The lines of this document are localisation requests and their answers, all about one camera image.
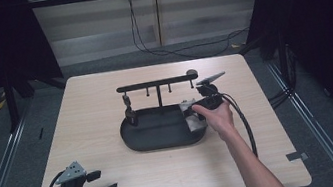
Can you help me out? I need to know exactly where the grey patterned key pouch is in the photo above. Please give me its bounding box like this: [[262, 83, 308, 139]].
[[177, 96, 210, 135]]

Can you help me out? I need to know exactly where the person's right hand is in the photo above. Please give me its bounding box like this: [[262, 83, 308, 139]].
[[191, 97, 238, 145]]

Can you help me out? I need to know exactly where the black hanging wall cable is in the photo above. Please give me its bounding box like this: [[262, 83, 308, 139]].
[[125, 0, 254, 70]]

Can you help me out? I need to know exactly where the small black floor marker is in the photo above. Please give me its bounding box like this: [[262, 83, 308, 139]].
[[36, 126, 46, 141]]

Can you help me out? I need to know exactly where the right hand-held gripper cable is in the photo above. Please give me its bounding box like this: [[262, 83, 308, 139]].
[[207, 78, 260, 164]]

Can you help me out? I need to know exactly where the black key rack with tray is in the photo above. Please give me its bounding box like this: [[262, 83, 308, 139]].
[[111, 67, 212, 157]]

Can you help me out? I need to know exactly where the grey tape strip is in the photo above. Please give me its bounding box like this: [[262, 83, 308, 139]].
[[284, 149, 310, 164]]

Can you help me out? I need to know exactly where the black metal stand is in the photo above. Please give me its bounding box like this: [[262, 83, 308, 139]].
[[0, 75, 24, 135]]

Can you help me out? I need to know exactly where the bundle of black floor cables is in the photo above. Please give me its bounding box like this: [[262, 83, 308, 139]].
[[265, 83, 296, 112]]

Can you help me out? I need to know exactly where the yellow floor tape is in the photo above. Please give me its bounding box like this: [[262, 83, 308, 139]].
[[0, 98, 9, 113]]

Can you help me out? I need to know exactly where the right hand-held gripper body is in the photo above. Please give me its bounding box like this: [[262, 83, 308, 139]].
[[192, 70, 232, 114]]

